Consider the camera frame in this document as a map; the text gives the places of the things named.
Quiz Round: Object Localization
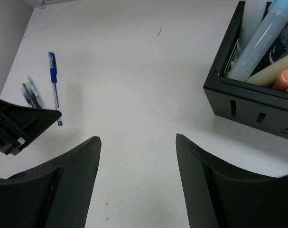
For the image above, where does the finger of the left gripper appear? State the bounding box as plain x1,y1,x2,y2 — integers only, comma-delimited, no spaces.
0,99,62,155

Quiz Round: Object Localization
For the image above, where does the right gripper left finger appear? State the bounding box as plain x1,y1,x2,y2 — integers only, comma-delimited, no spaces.
0,136,102,228

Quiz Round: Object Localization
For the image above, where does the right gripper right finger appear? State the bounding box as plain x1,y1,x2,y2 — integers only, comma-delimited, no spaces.
176,134,288,228

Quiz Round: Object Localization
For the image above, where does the black pen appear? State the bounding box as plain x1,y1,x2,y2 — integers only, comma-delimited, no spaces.
22,84,36,108

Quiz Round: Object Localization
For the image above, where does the green pen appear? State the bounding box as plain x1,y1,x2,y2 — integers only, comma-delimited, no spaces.
28,76,45,109

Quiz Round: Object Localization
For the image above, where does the light blue gel pen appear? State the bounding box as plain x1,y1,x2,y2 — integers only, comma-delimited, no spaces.
21,88,41,109

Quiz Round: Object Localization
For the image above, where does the black slotted organizer container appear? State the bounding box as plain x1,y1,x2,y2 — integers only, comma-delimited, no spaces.
204,1,288,140

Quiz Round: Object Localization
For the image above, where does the yellow cap highlighter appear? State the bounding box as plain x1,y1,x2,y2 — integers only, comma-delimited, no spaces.
247,55,288,86

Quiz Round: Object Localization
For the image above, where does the orange cap highlighter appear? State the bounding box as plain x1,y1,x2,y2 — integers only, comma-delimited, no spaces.
273,69,288,93

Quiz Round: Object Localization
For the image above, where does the green cap highlighter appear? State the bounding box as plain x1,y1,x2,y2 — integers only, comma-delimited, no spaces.
235,0,268,60

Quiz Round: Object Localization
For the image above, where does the blue cap highlighter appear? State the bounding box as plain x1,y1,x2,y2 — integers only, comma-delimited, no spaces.
227,0,288,82

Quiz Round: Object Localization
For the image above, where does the clear blue glue stick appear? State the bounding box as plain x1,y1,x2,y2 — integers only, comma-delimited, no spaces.
255,18,288,72

